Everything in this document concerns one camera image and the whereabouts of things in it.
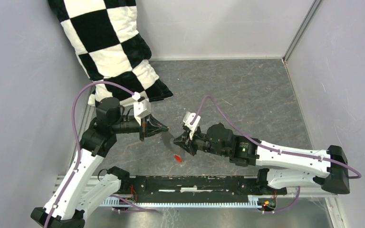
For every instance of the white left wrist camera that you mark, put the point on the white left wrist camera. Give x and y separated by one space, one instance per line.
141 106

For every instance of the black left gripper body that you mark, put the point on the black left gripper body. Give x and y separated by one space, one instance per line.
144 123

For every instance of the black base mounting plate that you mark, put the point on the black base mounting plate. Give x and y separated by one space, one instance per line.
196 189

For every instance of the white slotted cable duct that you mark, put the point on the white slotted cable duct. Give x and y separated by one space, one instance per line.
252 203

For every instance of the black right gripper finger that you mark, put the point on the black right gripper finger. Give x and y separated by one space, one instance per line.
184 137
183 145

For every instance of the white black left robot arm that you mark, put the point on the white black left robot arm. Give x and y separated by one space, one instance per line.
70 207

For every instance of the black white checkered pillow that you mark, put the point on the black white checkered pillow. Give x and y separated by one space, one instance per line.
110 49

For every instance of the red capped key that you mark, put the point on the red capped key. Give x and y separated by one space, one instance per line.
178 158

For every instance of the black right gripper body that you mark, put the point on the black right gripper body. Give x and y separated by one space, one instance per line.
198 143

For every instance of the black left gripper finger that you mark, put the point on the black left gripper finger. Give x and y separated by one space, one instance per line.
153 130
155 124

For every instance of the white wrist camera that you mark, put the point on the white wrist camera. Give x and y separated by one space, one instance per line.
191 123
141 106

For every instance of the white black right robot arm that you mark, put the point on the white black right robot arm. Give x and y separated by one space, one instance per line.
281 166

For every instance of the aluminium corner frame post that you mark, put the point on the aluminium corner frame post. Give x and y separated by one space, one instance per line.
302 29

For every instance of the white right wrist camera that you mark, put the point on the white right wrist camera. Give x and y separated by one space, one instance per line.
191 123

